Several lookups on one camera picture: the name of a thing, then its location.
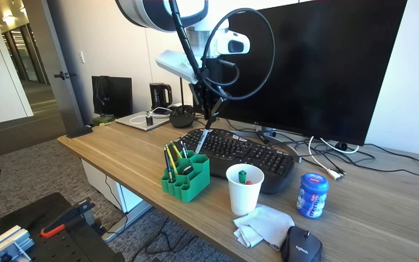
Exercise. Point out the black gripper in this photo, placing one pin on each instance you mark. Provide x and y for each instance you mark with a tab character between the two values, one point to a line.
215	88

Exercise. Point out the black marker grey barrel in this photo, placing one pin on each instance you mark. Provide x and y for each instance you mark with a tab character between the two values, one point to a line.
202	142

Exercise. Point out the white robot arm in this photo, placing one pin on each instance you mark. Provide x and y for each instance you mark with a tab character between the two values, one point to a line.
171	63

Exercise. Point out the green marker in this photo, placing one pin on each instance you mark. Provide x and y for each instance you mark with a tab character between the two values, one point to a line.
242	177

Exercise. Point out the green honeycomb pen rack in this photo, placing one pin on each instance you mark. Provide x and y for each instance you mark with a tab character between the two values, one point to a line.
189	187

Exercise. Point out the orange marker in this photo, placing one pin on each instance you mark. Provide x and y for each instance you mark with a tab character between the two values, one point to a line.
250	183

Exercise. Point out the black webcam on stand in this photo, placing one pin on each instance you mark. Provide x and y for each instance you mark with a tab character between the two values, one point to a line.
183	117

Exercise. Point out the black silver pen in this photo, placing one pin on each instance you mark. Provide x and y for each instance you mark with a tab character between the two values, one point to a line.
184	150

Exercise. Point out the yellow pencil pink eraser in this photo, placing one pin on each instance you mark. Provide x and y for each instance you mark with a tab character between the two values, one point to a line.
177	150

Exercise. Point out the black keyboard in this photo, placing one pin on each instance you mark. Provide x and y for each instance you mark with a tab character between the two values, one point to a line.
248	155

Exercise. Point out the black electric kettle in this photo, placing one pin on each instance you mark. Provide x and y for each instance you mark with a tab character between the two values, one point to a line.
161	97

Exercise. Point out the black binder clip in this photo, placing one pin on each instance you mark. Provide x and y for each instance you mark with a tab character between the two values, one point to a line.
187	169

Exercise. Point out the small black adapter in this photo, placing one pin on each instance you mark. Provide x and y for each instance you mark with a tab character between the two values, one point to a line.
149	120

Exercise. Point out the dark blue pen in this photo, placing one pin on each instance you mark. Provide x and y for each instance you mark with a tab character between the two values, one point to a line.
168	168

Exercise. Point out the silver closed laptop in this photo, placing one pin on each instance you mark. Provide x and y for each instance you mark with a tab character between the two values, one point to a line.
132	123

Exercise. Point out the white paper cup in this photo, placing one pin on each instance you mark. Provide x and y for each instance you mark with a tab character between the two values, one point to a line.
244	197

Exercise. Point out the small black monitor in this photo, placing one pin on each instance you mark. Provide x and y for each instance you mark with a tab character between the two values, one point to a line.
116	97

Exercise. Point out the large black monitor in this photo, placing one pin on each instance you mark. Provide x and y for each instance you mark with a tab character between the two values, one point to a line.
317	73

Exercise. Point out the white crumpled cloth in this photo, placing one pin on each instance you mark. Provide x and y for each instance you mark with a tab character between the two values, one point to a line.
269	225

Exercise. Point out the white desk foot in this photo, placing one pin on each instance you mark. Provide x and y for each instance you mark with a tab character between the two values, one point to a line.
123	204

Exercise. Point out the blue gum container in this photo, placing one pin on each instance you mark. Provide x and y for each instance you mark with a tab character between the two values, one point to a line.
312	197

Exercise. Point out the grey door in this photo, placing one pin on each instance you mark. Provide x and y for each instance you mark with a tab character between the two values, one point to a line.
66	97

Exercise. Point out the black computer mouse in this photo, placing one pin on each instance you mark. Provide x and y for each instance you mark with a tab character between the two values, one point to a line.
301	247

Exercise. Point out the black clamp orange trigger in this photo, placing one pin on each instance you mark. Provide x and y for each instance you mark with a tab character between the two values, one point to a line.
58	228

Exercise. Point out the white wall switch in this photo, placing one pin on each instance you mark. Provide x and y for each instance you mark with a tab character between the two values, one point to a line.
82	57

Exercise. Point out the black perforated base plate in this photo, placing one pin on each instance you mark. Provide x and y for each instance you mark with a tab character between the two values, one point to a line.
74	248

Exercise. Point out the aluminium profile rail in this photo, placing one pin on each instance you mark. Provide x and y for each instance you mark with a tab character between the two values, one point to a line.
1	242

